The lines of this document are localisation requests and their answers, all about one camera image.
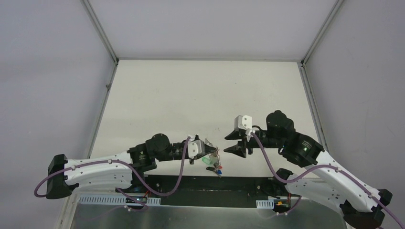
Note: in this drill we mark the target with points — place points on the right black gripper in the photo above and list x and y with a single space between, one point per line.
239 149

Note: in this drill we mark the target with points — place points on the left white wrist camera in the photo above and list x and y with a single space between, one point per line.
196 148

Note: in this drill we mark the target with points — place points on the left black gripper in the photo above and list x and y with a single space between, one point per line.
207 150

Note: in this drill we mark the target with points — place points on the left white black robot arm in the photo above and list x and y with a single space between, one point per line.
122 170

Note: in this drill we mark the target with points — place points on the key with green tag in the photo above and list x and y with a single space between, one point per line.
207 161

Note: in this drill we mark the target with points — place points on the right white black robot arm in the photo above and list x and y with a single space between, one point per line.
324 180

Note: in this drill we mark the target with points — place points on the left white slotted cable duct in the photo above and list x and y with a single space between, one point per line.
115 200

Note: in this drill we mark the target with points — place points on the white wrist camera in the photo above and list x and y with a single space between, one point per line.
196 148
243 125

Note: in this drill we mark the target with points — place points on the aluminium frame post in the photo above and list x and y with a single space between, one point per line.
100 30
322 31

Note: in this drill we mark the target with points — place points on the right aluminium frame post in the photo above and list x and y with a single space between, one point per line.
322 31

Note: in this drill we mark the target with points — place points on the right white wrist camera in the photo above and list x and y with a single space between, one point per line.
243 125

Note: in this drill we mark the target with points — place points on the large silver carabiner keyring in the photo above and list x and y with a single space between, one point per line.
216 162

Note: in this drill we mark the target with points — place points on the right white slotted cable duct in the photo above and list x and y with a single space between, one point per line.
265 204

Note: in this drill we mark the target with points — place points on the white slotted cable duct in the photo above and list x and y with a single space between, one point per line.
265 204
115 200

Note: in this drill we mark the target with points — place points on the left aluminium frame post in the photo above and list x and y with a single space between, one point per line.
100 30

